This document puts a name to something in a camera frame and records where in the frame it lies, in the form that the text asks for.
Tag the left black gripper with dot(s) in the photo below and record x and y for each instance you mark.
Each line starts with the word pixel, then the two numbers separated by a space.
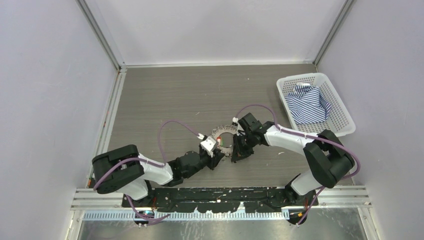
pixel 213 161

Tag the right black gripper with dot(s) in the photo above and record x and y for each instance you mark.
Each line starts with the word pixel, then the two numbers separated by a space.
pixel 239 152

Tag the numbered metal key ring disc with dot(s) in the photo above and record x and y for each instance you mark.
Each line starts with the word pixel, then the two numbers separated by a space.
pixel 225 132

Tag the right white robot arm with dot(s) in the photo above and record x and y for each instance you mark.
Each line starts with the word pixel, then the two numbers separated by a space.
pixel 328 160

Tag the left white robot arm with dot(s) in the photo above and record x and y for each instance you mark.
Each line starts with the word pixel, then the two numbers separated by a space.
pixel 125 170

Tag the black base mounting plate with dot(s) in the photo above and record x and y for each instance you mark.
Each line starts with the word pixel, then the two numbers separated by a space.
pixel 223 199

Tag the blue striped shirt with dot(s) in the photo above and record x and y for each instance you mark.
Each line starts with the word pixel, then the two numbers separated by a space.
pixel 307 104

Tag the white plastic basket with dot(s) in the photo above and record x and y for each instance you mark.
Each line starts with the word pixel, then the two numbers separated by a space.
pixel 339 121

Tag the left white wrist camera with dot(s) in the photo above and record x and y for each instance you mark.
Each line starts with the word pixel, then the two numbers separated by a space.
pixel 208 144

